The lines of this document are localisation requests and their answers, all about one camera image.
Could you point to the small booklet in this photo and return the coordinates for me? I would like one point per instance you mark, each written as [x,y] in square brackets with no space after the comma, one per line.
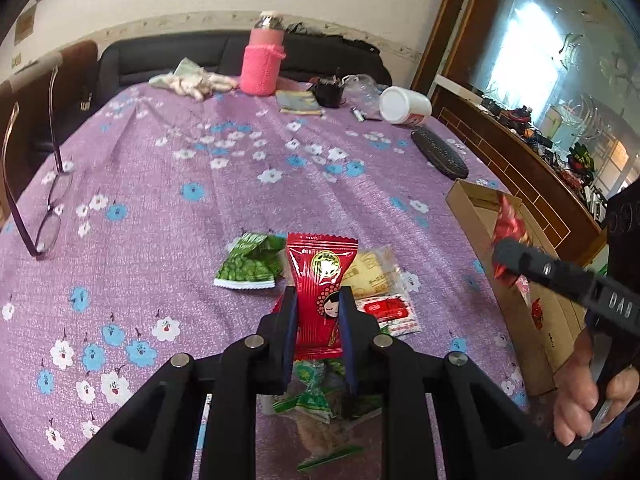
[297,102]

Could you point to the white and red packet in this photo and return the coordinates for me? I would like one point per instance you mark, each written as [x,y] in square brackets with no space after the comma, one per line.
[395,312]

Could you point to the clutter on wooden ledge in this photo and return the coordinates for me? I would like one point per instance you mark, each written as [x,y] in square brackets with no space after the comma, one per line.
[575,160]

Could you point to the pink bottle with knitted sleeve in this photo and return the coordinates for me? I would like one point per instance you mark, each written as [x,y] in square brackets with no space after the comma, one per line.
[260,65]

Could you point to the black oval case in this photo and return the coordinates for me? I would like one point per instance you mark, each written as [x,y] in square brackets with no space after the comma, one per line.
[440,152]

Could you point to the dark clothing on sofa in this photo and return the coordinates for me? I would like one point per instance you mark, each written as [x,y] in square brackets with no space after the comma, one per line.
[330,40]

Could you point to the shiny red candy packet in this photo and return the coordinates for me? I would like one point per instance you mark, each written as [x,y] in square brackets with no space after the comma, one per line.
[510,225]

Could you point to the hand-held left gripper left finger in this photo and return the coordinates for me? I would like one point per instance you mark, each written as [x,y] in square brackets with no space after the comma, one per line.
[290,340]

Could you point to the white gloves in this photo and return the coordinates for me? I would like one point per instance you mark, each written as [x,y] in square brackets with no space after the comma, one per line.
[190,82]

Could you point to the black pouch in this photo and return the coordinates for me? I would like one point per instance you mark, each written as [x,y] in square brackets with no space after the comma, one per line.
[327,94]

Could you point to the clear green candy packet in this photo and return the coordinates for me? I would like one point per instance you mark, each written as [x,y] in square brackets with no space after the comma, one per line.
[315,395]

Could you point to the purple eyeglasses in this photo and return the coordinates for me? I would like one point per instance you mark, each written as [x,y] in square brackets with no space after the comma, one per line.
[50,220]

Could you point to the small lighter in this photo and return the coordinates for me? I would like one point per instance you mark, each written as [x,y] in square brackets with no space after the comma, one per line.
[362,116]

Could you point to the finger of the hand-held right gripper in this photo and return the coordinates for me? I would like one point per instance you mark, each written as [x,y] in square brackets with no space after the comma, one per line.
[540,270]

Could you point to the clear plastic cup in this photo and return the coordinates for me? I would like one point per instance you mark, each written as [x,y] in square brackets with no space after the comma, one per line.
[365,90]

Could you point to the white plastic jar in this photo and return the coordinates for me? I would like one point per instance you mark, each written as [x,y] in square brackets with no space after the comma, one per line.
[405,107]

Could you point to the wooden partition with glass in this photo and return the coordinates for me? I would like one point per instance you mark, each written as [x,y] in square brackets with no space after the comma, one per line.
[525,175]

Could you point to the brown chair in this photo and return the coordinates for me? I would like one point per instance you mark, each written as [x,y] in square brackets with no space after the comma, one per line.
[75,85]

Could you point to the purple floral tablecloth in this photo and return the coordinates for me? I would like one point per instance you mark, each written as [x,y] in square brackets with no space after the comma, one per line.
[200,185]

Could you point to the small wall plaque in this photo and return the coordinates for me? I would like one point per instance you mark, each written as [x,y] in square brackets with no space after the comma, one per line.
[25,27]

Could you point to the red packet with cartoon figure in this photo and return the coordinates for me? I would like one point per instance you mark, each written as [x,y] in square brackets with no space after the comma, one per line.
[320,285]

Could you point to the yellow packet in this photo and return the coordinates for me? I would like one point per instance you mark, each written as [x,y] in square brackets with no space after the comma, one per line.
[375,270]

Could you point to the person's right hand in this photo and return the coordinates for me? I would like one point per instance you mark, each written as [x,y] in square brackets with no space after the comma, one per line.
[575,395]

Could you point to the cardboard box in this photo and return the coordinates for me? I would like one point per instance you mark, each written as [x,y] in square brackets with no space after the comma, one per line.
[480,220]

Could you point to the green pea packet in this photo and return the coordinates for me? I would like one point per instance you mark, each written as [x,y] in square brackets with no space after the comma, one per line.
[250,265]

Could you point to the black sofa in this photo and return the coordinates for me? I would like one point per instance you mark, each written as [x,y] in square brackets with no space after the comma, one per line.
[150,57]

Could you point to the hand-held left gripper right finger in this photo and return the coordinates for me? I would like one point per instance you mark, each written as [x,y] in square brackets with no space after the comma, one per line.
[348,345]

